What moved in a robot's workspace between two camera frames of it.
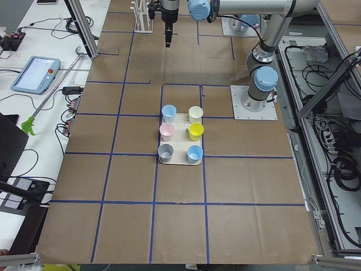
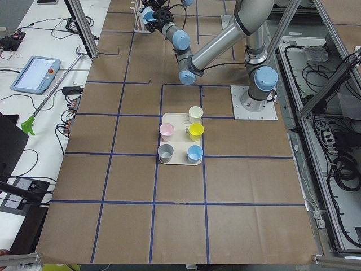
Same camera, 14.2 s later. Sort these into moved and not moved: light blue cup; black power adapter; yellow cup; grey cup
Moved: light blue cup
Not moved: grey cup; black power adapter; yellow cup
